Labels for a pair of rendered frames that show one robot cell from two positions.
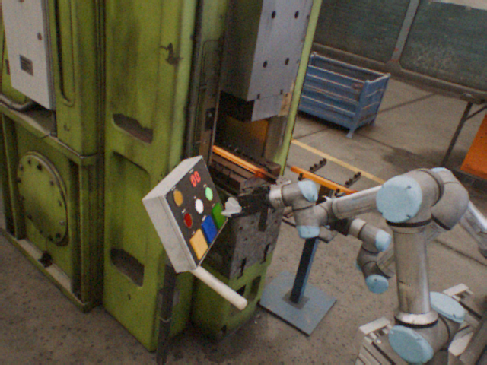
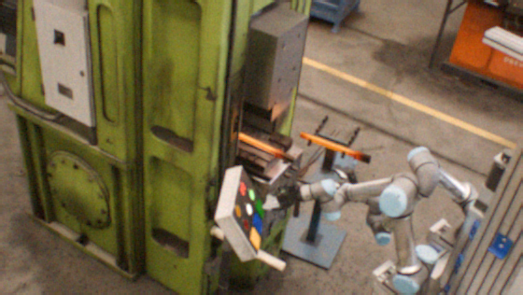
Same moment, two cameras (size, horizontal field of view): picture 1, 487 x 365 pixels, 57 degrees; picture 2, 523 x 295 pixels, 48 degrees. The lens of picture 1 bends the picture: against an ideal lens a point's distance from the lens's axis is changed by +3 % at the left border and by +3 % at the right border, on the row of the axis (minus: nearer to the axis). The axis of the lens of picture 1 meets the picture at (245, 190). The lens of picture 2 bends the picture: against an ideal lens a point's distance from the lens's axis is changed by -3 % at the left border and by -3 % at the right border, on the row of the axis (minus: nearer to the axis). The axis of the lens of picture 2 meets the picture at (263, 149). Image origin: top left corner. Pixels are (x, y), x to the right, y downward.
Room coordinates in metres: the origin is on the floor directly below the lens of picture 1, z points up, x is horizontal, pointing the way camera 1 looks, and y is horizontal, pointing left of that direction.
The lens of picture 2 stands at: (-0.68, 0.45, 2.98)
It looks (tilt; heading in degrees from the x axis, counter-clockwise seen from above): 38 degrees down; 350
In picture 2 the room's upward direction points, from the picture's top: 8 degrees clockwise
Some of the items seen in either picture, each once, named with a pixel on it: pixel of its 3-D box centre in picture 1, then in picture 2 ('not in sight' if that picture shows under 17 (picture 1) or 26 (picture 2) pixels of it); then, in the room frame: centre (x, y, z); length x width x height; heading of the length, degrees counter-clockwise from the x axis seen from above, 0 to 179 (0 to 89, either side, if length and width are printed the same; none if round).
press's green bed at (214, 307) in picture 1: (210, 271); (234, 231); (1.99, 0.11, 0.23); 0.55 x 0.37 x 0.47; 54
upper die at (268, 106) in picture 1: (231, 92); (247, 91); (1.94, 0.14, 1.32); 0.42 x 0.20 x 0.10; 54
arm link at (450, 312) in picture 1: (438, 318); (422, 261); (1.08, -0.66, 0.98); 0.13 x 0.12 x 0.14; 137
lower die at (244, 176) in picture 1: (221, 163); (241, 146); (1.94, 0.14, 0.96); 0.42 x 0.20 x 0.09; 54
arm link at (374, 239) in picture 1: (374, 238); (378, 203); (1.49, -0.54, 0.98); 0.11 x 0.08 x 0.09; 54
